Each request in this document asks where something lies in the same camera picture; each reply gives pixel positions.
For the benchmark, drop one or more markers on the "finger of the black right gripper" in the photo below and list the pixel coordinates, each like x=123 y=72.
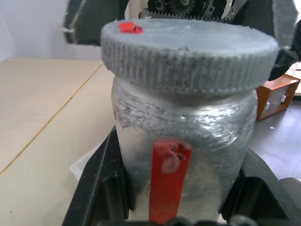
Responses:
x=94 y=21
x=270 y=18

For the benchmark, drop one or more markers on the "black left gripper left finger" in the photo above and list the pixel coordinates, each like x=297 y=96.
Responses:
x=98 y=188

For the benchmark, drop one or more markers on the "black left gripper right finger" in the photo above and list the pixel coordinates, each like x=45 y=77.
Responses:
x=258 y=195

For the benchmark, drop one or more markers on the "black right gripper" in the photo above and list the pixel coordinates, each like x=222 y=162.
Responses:
x=188 y=7

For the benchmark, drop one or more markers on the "grey ribbed jar lid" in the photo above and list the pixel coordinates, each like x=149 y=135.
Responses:
x=188 y=51

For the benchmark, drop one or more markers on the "grey jar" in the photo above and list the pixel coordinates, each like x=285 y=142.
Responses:
x=211 y=131

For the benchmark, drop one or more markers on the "white plastic box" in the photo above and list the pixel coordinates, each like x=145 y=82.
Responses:
x=78 y=167

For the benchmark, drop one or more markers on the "red tape piece on lid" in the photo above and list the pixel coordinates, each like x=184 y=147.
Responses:
x=128 y=27

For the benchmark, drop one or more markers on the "red tape strip on jar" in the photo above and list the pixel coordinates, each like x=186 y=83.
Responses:
x=167 y=188

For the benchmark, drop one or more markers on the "orange wooden cabinet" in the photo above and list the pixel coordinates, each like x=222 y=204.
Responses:
x=263 y=103

